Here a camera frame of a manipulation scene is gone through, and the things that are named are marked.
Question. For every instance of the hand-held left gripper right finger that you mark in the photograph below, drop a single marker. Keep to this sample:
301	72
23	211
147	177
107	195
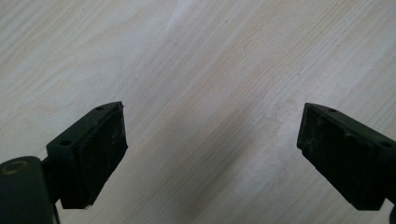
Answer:
342	155

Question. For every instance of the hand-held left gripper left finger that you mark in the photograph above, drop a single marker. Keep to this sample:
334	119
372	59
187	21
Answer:
90	155

